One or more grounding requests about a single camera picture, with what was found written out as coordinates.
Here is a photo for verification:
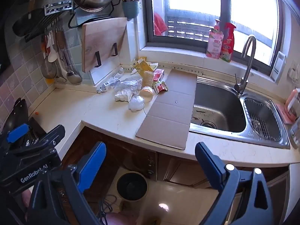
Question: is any brown wooden corner cabinet door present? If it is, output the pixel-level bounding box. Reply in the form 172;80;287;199
101;136;158;181

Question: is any dark window frame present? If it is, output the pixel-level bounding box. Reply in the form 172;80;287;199
143;0;290;75

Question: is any red cloth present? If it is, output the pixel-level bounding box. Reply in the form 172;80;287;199
153;13;169;35

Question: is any steel wire drain basket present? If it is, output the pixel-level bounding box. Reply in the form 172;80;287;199
244;98;282;142

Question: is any orange white paper cup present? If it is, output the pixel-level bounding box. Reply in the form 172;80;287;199
139;86;154;102

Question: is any blue utensil holder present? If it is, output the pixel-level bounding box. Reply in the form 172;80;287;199
122;1;140;21

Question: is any steel mesh skimmer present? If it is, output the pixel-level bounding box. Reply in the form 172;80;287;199
42;36;57;79

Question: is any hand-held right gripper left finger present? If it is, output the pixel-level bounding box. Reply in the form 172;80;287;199
25;141;108;225

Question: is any stainless steel double sink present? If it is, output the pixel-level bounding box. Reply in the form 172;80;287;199
189;76;291;149

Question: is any white plastic rice spoon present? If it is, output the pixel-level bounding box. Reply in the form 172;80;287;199
47;31;58;63

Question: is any flat brown cardboard sheet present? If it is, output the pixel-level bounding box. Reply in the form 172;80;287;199
135;69;198;150

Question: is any pink dish cloth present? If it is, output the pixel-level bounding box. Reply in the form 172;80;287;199
276;103;296;125

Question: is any wooden cutting board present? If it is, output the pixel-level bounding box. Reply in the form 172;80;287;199
81;17;128;73

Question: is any black frying pan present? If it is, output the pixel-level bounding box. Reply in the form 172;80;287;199
12;0;58;43

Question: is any white wall box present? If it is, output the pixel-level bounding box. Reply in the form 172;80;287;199
269;52;287;83

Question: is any pink plastic container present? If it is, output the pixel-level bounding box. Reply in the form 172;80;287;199
285;88;300;109

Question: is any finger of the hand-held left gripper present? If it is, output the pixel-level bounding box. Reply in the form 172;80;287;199
0;123;31;151
16;125;66;157

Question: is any yellow paper box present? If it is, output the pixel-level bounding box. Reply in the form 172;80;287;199
133;60;153;75

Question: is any white wall outlet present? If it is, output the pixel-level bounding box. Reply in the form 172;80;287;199
288;67;300;85

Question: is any steel gooseneck faucet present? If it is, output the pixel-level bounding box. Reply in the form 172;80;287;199
234;35;257;95

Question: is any white cutting board stand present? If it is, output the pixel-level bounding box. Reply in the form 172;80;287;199
89;43;123;94

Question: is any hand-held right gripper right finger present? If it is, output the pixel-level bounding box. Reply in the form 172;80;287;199
194;142;275;225

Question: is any black glossy object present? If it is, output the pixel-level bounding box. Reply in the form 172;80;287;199
3;97;47;146

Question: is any pink soap refill pouch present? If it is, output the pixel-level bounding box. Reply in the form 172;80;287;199
206;19;224;59

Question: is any red green packet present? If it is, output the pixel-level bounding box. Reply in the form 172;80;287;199
153;81;169;95

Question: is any black bin with cream rim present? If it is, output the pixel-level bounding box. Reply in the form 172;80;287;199
116;172;149;201

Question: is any white slotted spoon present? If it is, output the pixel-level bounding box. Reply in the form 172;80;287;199
54;58;68;83

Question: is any red spray bottle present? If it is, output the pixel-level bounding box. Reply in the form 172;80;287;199
220;22;237;62

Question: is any steel ladle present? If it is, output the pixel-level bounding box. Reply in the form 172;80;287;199
58;28;83;84

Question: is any metal wall hook rack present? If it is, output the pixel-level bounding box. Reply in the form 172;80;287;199
43;0;74;17

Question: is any clear plastic bottle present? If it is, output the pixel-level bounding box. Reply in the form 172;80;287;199
101;67;125;93

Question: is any black cable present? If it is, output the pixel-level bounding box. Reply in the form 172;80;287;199
97;194;118;225

